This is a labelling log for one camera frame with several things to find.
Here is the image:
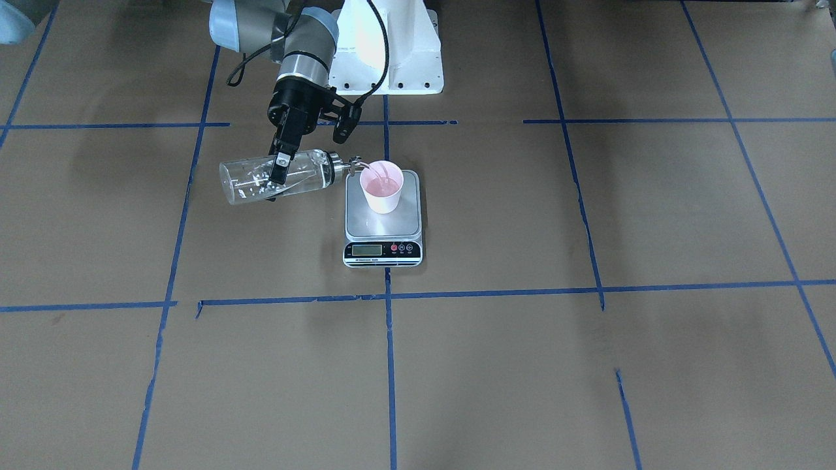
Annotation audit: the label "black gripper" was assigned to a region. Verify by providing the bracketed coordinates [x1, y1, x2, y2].
[268, 77, 332, 202]

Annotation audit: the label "clear glass sauce bottle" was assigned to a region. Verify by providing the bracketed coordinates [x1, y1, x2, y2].
[219, 149, 368, 206]

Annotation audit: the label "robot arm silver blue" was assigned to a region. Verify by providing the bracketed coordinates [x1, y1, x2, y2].
[1, 0, 59, 45]
[209, 1, 338, 205]

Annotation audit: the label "pink paper cup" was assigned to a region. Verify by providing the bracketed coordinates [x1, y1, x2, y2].
[359, 161, 405, 214]

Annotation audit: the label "silver digital kitchen scale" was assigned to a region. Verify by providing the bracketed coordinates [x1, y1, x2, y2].
[342, 170, 424, 268]

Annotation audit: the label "brown paper table cover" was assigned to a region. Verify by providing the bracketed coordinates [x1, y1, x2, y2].
[2, 1, 835, 469]

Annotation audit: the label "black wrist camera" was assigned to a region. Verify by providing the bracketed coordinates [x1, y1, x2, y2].
[319, 88, 364, 145]

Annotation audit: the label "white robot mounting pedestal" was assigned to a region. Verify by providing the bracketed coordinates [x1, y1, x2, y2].
[329, 1, 445, 96]

